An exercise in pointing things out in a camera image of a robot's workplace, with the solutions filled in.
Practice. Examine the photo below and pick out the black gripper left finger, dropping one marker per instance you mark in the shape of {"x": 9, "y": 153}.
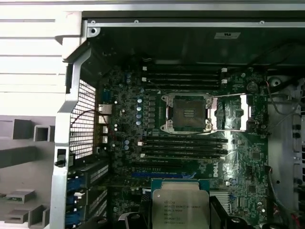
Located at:
{"x": 133, "y": 221}

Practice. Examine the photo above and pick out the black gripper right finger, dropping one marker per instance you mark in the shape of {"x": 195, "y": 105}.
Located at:
{"x": 218, "y": 217}

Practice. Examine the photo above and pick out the silver CPU chip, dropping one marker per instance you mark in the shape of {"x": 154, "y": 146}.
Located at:
{"x": 181, "y": 207}

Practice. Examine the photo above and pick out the blue expansion slot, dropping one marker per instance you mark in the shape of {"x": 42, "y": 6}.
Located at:
{"x": 155, "y": 175}

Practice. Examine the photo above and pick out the black expansion slot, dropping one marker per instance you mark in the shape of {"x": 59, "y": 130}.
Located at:
{"x": 155, "y": 164}

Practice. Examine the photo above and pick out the black RAM slot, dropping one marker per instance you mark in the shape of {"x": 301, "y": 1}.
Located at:
{"x": 186, "y": 155}
{"x": 183, "y": 74}
{"x": 186, "y": 144}
{"x": 186, "y": 149}
{"x": 186, "y": 138}
{"x": 183, "y": 85}
{"x": 183, "y": 80}
{"x": 183, "y": 69}

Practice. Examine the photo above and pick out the CPU socket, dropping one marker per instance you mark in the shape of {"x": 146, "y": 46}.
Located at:
{"x": 186, "y": 113}

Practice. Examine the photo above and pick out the silver finned heatsink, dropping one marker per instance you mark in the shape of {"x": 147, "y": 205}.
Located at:
{"x": 222, "y": 194}

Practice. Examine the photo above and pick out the green motherboard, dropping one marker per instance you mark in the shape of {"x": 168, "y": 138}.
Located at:
{"x": 238, "y": 167}

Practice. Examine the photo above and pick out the blue expansion card latch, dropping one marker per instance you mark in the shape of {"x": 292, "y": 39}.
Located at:
{"x": 74, "y": 186}
{"x": 72, "y": 219}

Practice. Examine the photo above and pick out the metal drive cage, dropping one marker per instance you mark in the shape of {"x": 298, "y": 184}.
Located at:
{"x": 278, "y": 148}

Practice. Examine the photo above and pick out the metal socket cover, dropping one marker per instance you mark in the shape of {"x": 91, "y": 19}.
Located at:
{"x": 245, "y": 112}

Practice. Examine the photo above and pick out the silver rear port block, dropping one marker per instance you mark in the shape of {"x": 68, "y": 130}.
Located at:
{"x": 104, "y": 109}

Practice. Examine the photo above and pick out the green RAM stick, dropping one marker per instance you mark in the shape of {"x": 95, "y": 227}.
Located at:
{"x": 13, "y": 198}

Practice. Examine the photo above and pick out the grey parts rack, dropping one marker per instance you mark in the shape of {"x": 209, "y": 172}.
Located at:
{"x": 26, "y": 152}

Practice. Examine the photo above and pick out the open PC case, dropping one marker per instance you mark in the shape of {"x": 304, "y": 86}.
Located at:
{"x": 71, "y": 78}

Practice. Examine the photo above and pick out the white label sticker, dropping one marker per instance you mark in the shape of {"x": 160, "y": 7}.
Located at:
{"x": 226, "y": 35}

